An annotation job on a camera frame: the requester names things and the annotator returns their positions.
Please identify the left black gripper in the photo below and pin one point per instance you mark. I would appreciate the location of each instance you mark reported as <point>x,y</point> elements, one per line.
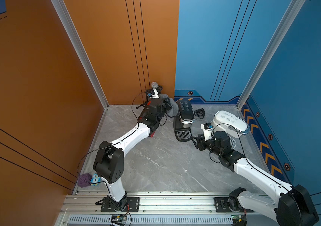
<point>166,106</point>

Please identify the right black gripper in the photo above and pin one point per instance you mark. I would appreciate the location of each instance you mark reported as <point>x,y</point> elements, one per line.
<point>201,142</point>

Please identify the red coffee machine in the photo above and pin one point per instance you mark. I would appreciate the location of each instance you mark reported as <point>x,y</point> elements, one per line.
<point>153,130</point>

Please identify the black coffee machine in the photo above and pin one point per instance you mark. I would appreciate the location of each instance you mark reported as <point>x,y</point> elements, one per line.
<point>183,121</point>

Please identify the microphone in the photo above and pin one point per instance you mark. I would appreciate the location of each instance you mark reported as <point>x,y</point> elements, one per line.
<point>154,85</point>

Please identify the white coffee machine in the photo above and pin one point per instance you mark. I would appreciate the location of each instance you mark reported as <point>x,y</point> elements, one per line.
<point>232,125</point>

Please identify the grey blue cleaning cloth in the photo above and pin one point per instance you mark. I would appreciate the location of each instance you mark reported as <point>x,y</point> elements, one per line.
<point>175,109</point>

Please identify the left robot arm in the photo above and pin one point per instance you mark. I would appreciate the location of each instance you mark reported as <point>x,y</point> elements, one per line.
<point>109,160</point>

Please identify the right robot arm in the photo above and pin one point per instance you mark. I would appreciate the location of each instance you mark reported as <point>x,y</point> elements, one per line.
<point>286,204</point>

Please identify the right green circuit board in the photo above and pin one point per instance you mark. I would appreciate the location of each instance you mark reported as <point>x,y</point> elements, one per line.
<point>239,221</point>

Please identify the green circuit board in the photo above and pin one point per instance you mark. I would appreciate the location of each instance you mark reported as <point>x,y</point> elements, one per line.
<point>239,221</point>
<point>118,220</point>

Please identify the blue owl toy block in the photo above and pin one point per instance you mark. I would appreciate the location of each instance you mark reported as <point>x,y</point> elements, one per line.
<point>96,180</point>

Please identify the left green circuit board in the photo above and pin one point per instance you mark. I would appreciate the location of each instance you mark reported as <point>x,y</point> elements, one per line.
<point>118,220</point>

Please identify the purple cube toy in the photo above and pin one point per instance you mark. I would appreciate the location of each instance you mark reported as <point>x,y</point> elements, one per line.
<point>84,180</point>

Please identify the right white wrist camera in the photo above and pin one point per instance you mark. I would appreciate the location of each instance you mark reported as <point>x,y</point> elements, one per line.
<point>207,130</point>

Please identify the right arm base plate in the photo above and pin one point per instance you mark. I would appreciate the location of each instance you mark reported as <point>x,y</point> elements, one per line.
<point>227,204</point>

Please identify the aluminium mounting rail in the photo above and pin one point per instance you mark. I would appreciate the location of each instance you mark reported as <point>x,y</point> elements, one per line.
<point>156,209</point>

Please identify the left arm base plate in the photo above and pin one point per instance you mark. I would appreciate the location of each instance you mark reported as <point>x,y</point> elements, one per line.
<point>130,204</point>

